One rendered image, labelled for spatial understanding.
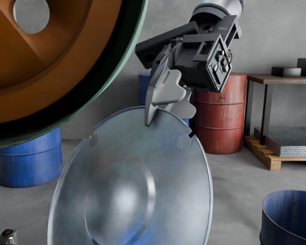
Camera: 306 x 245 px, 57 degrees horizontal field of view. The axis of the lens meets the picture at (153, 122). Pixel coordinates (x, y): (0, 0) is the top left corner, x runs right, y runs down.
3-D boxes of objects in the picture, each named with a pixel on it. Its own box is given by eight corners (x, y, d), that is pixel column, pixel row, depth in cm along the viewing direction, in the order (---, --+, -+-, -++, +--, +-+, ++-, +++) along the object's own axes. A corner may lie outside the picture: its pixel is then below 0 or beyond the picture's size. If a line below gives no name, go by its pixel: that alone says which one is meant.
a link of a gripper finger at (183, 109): (177, 135, 38) (201, 81, 41) (144, 128, 42) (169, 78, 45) (185, 146, 41) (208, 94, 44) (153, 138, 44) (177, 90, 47)
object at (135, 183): (270, 232, 27) (267, 231, 26) (73, 379, 33) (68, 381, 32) (150, 75, 46) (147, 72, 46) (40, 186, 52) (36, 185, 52)
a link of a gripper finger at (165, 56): (150, 79, 39) (178, 36, 42) (142, 78, 40) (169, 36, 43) (164, 101, 42) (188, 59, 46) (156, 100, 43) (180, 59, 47)
